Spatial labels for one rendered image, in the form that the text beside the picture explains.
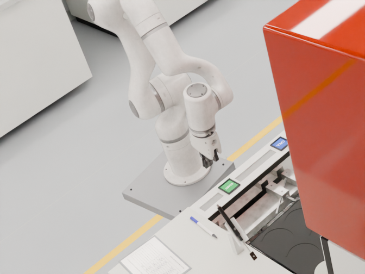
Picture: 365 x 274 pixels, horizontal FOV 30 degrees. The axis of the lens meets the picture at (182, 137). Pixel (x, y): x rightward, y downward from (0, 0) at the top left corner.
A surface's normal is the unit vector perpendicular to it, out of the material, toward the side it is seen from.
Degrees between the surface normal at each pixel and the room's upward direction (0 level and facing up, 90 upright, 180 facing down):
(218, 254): 0
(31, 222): 0
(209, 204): 0
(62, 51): 90
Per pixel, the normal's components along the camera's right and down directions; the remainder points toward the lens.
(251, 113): -0.26, -0.76
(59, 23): 0.63, 0.33
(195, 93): -0.13, -0.66
